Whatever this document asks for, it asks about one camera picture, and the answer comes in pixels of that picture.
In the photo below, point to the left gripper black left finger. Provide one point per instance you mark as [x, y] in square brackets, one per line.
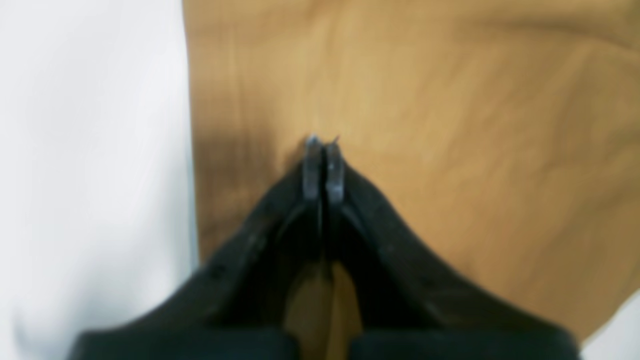
[233, 307]

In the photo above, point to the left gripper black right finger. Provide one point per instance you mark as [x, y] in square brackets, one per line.
[412, 304]

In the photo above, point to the brown t-shirt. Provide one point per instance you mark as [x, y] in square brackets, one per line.
[505, 132]

